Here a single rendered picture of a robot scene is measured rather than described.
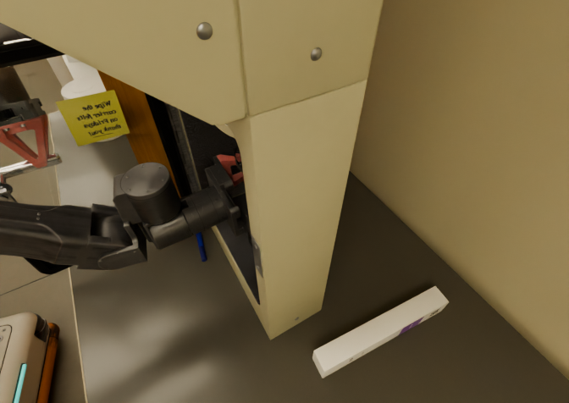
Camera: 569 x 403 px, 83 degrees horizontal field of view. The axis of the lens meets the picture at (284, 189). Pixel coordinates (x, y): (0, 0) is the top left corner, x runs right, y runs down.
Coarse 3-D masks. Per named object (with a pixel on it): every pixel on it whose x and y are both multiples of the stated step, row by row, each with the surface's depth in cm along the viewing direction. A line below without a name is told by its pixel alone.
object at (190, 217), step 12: (216, 180) 47; (204, 192) 46; (216, 192) 46; (192, 204) 45; (204, 204) 45; (216, 204) 46; (228, 204) 44; (192, 216) 45; (204, 216) 45; (216, 216) 46; (228, 216) 47; (192, 228) 45; (204, 228) 46; (240, 228) 47
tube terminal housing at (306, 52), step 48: (240, 0) 18; (288, 0) 19; (336, 0) 21; (288, 48) 21; (336, 48) 23; (288, 96) 24; (336, 96) 26; (240, 144) 28; (288, 144) 27; (336, 144) 31; (288, 192) 32; (336, 192) 36; (288, 240) 38; (288, 288) 47
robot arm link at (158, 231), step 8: (184, 208) 46; (176, 216) 44; (184, 216) 45; (144, 224) 41; (160, 224) 43; (168, 224) 44; (176, 224) 44; (184, 224) 44; (144, 232) 44; (152, 232) 43; (160, 232) 43; (168, 232) 44; (176, 232) 44; (184, 232) 45; (152, 240) 44; (160, 240) 43; (168, 240) 44; (176, 240) 45; (160, 248) 44
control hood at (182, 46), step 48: (0, 0) 13; (48, 0) 14; (96, 0) 15; (144, 0) 15; (192, 0) 17; (96, 48) 16; (144, 48) 17; (192, 48) 18; (240, 48) 20; (192, 96) 20; (240, 96) 22
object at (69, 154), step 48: (0, 96) 40; (48, 96) 42; (96, 96) 46; (144, 96) 49; (0, 144) 43; (48, 144) 46; (96, 144) 50; (144, 144) 54; (48, 192) 51; (96, 192) 55
